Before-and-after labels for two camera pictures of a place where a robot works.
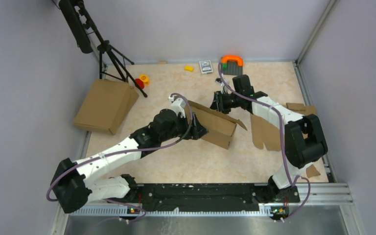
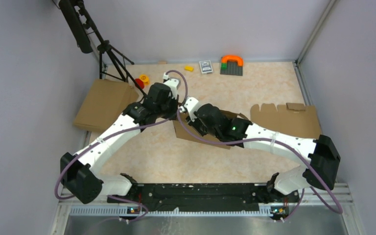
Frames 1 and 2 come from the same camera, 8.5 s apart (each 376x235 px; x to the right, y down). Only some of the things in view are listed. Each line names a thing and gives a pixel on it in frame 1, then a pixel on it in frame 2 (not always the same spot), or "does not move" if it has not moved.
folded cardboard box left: (106, 105) does not move
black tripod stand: (82, 25) does not move
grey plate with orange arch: (232, 65) does not move
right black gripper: (218, 103) → (193, 120)
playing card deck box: (205, 66) does not move
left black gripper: (198, 129) → (175, 101)
